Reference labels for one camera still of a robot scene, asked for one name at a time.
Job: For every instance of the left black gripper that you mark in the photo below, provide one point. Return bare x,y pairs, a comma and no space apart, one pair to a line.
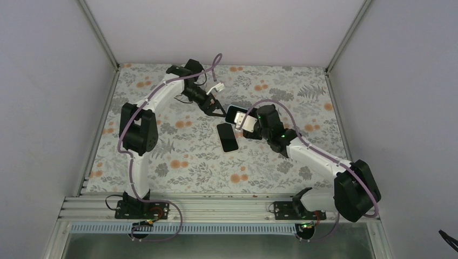
203,107

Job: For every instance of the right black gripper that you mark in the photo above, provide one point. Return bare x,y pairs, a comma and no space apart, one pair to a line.
248,135

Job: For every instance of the light blue phone case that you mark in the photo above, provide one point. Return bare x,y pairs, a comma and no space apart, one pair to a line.
236,114

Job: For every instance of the green phone black screen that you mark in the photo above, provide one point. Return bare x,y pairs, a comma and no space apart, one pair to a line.
232,112

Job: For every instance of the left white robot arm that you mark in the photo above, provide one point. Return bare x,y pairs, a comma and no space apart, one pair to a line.
138,134

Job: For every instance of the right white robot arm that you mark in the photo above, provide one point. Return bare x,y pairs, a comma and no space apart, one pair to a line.
355,193

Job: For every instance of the phone in beige case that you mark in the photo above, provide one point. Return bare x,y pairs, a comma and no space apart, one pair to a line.
227,138

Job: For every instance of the floral patterned table mat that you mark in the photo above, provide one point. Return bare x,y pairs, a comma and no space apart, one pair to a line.
197,153

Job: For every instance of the black object at edge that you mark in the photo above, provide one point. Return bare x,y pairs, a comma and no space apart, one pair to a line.
452,242

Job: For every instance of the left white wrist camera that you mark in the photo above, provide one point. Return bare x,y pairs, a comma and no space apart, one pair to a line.
216,87

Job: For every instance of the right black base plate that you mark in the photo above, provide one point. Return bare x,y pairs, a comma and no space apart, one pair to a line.
286,210

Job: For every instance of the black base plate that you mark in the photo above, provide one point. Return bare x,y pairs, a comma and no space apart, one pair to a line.
286,210
136,210

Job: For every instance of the slotted grey cable duct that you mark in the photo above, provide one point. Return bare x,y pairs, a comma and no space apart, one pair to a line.
186,228

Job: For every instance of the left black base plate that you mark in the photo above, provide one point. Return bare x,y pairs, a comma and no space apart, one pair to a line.
136,210

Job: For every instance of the left aluminium corner post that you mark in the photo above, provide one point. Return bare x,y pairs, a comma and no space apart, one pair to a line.
99,34

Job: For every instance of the aluminium corner post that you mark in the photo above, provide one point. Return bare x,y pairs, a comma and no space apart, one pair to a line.
99,34
366,4

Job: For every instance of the right aluminium corner post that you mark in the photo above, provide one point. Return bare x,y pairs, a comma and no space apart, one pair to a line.
366,4

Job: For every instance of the aluminium mounting rail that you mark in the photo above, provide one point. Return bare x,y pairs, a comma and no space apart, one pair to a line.
98,198

